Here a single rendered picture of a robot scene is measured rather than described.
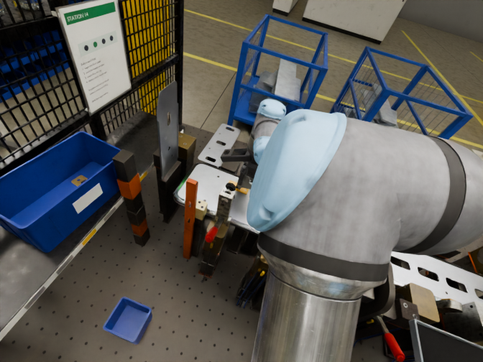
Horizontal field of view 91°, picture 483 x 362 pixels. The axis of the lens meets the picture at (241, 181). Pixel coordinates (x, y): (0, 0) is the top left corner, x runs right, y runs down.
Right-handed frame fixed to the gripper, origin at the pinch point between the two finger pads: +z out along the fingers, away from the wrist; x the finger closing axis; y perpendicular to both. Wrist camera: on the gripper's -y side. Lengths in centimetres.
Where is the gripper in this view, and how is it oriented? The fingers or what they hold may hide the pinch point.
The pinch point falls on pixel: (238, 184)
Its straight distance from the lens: 89.4
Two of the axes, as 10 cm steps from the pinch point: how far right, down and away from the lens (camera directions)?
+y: 9.3, 3.7, -0.5
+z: -2.2, 6.4, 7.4
